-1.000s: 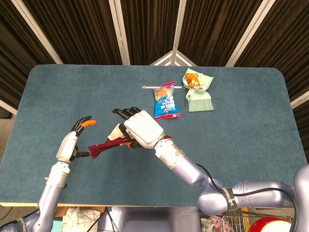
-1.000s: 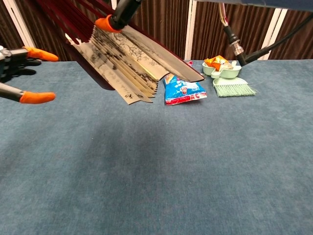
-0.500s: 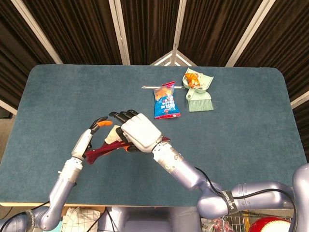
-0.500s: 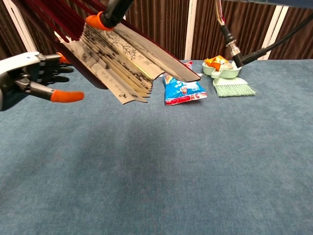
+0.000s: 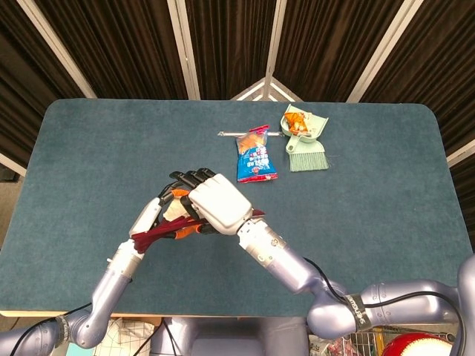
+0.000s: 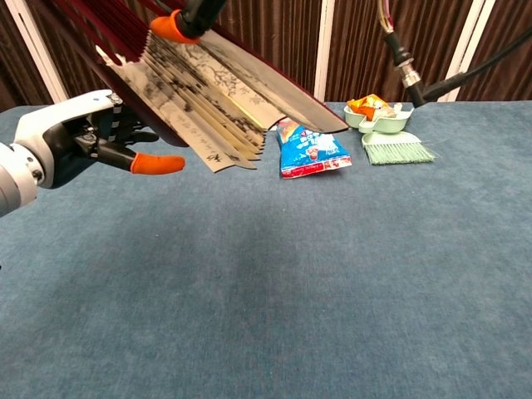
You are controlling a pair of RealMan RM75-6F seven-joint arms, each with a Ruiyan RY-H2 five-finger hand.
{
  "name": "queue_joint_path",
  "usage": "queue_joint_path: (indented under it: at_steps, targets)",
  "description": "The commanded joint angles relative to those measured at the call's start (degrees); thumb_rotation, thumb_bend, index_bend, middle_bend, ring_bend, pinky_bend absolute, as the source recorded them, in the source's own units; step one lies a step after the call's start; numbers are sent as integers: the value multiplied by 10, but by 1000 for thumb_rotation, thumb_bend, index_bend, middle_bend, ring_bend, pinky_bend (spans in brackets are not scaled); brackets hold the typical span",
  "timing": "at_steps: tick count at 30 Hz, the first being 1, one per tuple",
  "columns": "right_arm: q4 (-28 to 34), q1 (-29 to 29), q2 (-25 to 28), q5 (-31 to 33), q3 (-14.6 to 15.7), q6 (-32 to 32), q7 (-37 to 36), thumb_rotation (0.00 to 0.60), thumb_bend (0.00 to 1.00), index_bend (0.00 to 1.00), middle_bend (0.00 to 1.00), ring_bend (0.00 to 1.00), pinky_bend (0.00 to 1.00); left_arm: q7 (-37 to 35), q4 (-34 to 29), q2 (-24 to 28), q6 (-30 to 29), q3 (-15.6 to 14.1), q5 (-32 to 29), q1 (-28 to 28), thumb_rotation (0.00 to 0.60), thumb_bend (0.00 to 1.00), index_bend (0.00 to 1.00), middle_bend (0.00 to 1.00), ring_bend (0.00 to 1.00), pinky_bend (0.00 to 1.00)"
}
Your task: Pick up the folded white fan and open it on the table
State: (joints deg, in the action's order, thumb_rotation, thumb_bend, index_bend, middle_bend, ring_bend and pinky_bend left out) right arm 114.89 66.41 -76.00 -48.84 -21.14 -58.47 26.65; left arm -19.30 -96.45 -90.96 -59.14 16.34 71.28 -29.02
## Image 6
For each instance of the orange crumpled snack wrapper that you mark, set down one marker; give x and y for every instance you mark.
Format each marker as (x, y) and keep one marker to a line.
(365, 109)

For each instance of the white screen frame post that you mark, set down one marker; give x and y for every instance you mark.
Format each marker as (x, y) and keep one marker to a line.
(465, 45)
(37, 50)
(324, 50)

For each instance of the white crumpled paper scrap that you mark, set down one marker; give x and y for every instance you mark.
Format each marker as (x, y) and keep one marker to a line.
(391, 111)

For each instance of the mint green dustpan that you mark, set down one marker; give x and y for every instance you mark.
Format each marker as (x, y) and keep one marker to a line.
(388, 124)

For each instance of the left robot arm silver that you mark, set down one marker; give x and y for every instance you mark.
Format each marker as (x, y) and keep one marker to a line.
(12, 183)

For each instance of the mint green hand brush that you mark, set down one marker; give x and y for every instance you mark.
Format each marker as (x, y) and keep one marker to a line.
(395, 151)

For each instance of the blue snack bag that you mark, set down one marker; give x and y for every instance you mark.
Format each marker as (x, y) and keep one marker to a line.
(311, 154)

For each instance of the blue velvet table cloth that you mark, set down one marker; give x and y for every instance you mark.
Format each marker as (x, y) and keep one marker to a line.
(208, 291)

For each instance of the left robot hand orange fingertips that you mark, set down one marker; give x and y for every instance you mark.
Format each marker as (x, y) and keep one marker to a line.
(54, 129)

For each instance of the red ribbed paper folding fan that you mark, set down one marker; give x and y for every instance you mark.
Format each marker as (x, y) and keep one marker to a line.
(208, 95)

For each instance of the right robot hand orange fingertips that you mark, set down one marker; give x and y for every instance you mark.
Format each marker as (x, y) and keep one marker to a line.
(187, 23)

